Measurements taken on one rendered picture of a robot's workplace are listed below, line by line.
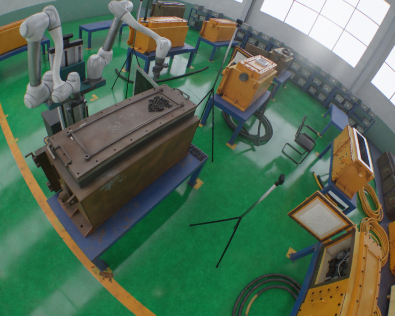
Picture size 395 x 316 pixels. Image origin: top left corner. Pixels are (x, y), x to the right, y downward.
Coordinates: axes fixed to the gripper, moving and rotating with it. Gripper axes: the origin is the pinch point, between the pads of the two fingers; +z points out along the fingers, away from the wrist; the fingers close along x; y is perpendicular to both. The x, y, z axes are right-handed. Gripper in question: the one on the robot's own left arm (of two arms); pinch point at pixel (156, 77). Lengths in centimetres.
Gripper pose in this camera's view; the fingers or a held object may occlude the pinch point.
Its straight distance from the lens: 197.6
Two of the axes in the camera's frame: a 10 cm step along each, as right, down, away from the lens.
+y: -8.9, -4.5, 0.5
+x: -3.7, 6.4, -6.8
